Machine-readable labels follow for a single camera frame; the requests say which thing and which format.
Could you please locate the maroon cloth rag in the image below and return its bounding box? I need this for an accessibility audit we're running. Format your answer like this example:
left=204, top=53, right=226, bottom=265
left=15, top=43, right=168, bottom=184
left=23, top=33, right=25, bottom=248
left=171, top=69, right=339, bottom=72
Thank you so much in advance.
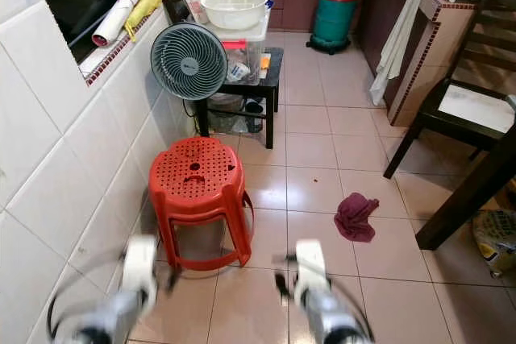
left=334, top=193, right=381, bottom=243

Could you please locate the red plastic stool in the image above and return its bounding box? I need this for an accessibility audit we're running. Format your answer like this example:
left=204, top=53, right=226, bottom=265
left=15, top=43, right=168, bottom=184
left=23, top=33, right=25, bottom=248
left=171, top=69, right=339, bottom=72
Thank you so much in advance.
left=148, top=136, right=255, bottom=272

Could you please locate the black side table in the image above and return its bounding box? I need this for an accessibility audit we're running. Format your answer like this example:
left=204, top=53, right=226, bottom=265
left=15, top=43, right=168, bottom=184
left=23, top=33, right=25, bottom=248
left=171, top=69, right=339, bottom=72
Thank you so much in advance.
left=189, top=46, right=285, bottom=150

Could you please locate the dark wooden table leg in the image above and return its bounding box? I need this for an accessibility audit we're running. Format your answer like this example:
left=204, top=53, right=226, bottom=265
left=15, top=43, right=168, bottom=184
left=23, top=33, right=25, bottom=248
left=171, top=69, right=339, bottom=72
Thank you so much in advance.
left=415, top=122, right=516, bottom=251

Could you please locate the yellow printed sack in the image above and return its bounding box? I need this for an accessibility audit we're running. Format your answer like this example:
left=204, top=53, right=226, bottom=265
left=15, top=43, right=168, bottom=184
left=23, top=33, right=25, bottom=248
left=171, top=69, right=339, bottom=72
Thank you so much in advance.
left=471, top=209, right=516, bottom=280

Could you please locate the dark wooden chair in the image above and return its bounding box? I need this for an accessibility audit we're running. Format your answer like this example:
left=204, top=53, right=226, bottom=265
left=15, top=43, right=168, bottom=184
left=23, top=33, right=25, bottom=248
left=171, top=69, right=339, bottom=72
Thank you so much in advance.
left=383, top=0, right=516, bottom=180

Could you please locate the clear plastic storage box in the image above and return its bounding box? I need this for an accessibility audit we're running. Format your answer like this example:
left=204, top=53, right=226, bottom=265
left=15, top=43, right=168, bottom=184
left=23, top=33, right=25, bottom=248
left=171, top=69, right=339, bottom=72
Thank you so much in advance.
left=204, top=12, right=272, bottom=88

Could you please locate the grey round desk fan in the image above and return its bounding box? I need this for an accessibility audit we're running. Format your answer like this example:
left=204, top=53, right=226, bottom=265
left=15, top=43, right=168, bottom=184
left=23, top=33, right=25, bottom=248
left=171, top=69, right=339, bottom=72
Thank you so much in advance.
left=150, top=23, right=229, bottom=102

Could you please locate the white hanging towel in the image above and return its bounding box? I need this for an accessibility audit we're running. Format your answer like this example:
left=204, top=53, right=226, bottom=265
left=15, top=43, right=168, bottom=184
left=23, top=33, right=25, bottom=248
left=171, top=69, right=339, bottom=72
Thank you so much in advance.
left=369, top=0, right=441, bottom=108

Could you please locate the brown tiled kitchen counter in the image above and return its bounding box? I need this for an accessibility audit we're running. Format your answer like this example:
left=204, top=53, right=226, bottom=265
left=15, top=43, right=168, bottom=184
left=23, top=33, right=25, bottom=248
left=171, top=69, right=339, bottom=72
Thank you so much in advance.
left=357, top=0, right=516, bottom=128

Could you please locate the green gas cylinder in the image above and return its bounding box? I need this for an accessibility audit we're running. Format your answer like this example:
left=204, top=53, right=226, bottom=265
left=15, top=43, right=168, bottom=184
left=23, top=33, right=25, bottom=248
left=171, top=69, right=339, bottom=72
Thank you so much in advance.
left=306, top=0, right=361, bottom=56

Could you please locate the white plastic basin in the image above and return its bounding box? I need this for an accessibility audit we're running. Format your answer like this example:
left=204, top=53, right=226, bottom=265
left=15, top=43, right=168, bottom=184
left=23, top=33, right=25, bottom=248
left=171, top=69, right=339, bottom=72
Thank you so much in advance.
left=200, top=0, right=269, bottom=31

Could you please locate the yellow cloth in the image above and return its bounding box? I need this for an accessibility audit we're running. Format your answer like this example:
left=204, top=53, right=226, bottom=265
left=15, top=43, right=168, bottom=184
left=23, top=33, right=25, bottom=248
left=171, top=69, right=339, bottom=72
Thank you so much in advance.
left=125, top=0, right=163, bottom=44

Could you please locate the white rolled sheet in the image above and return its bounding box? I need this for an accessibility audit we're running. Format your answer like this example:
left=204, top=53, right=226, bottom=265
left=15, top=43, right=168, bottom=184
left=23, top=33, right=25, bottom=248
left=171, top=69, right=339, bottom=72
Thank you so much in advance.
left=92, top=0, right=156, bottom=48

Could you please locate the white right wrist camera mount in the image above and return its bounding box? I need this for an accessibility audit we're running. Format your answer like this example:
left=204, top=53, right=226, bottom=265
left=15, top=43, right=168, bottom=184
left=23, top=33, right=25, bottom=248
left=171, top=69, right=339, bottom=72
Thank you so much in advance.
left=293, top=238, right=331, bottom=298

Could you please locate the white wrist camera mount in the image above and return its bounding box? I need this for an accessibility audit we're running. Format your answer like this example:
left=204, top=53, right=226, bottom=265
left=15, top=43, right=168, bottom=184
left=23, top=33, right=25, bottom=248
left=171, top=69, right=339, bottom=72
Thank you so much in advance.
left=293, top=238, right=331, bottom=298
left=122, top=234, right=159, bottom=298

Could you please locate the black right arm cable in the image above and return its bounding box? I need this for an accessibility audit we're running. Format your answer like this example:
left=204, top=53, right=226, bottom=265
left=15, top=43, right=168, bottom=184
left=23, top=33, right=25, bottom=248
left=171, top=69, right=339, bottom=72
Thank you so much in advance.
left=324, top=278, right=378, bottom=344

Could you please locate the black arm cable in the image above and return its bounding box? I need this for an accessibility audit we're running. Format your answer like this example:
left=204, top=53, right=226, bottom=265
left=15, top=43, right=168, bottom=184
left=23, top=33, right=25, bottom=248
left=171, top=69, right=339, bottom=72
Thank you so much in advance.
left=46, top=249, right=126, bottom=344
left=324, top=278, right=378, bottom=344

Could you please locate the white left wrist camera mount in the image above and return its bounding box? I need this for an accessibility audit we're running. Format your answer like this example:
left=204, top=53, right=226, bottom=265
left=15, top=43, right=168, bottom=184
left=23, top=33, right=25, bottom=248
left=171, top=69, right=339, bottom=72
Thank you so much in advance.
left=122, top=234, right=159, bottom=298

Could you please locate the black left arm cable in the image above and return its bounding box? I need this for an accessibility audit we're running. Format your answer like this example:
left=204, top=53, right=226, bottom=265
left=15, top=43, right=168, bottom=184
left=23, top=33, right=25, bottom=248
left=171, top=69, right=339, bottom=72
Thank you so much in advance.
left=46, top=249, right=126, bottom=344

